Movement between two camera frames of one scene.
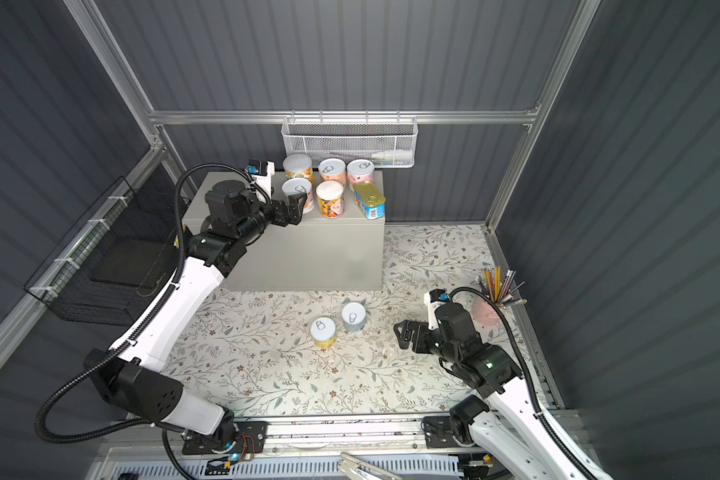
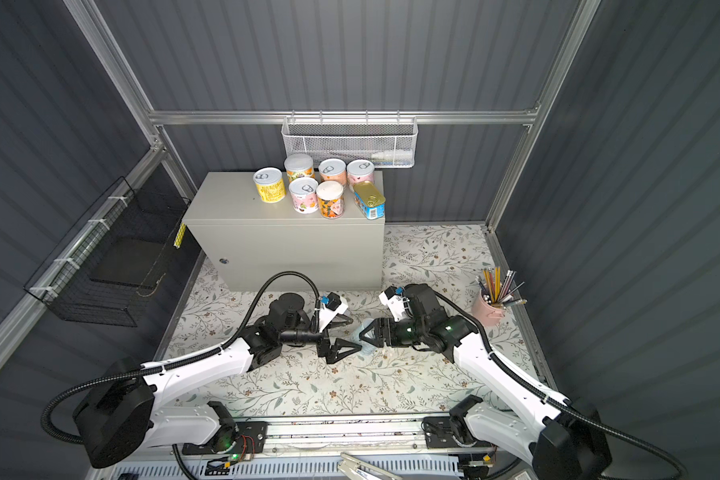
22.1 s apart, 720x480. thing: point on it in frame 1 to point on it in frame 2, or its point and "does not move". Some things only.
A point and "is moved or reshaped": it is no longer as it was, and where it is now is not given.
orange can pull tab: (332, 169) does not move
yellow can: (323, 332) is moved or reshaped
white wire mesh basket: (387, 141) does not move
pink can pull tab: (297, 185) is moved or reshaped
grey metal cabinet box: (340, 254) does not move
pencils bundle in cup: (497, 291) does not move
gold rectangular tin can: (370, 200) does not move
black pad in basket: (131, 260) does not move
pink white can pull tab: (360, 170) does not move
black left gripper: (292, 211) to (333, 352)
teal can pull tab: (353, 317) to (367, 348)
